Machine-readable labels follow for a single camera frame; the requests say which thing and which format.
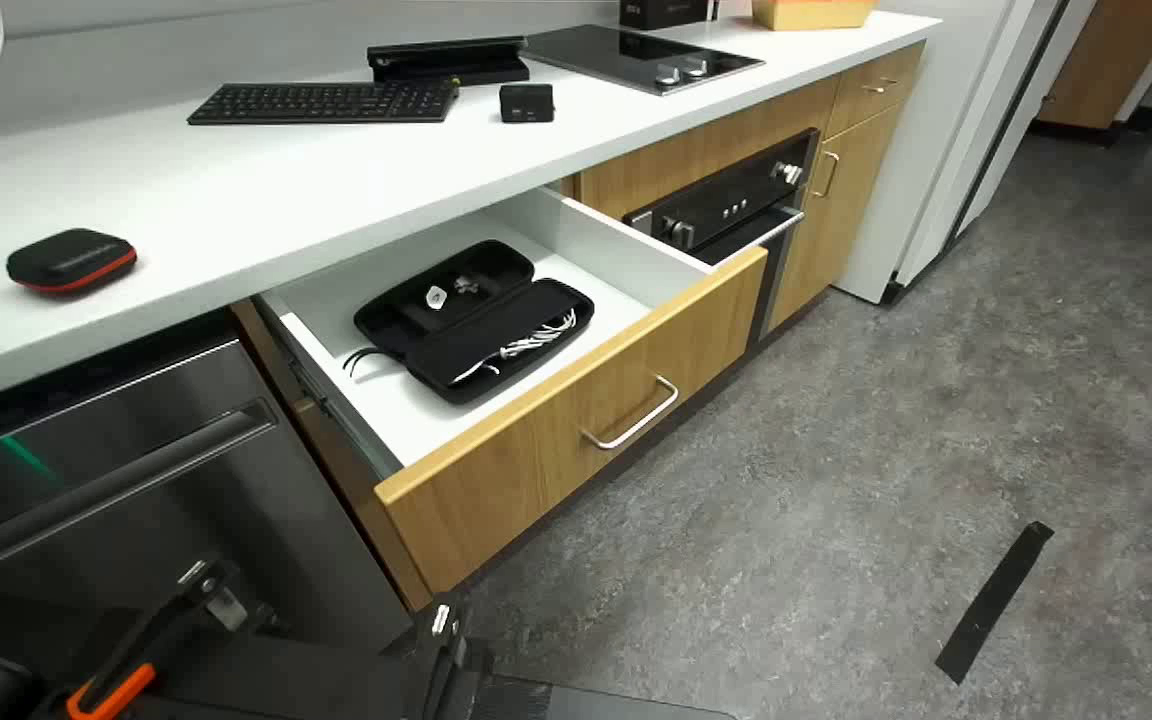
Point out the black and red oval case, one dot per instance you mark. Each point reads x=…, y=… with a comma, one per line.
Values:
x=71, y=262

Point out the wooden block on counter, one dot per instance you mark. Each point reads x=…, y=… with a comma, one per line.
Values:
x=811, y=14

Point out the silver drawer handle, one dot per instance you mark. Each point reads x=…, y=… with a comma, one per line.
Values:
x=631, y=431

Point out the small black box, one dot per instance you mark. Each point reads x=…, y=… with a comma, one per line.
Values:
x=524, y=107

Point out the black flat device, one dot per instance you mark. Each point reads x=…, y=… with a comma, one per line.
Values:
x=467, y=61

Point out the orange and black clamp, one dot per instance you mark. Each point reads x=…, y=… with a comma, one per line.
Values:
x=201, y=596

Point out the black strip on floor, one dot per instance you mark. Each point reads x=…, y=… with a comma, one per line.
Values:
x=988, y=601

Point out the open black zip case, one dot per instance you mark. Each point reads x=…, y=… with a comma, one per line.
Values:
x=473, y=322

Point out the wooden cabinet door right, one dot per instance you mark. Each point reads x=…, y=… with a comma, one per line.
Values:
x=863, y=112

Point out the black keyboard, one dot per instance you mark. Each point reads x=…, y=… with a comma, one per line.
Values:
x=406, y=101

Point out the stainless steel dishwasher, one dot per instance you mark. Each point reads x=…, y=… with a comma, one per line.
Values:
x=168, y=451

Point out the black induction cooktop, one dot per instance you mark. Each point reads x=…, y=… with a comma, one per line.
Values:
x=631, y=59

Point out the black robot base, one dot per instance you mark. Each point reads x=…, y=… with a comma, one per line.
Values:
x=272, y=676

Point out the white refrigerator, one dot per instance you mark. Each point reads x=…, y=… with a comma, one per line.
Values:
x=963, y=121

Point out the built-in black oven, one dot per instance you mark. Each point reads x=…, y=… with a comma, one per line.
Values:
x=745, y=207

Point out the wooden drawer with white interior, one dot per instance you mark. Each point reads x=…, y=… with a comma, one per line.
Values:
x=450, y=487

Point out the dark box on counter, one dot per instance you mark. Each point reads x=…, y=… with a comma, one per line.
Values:
x=660, y=14

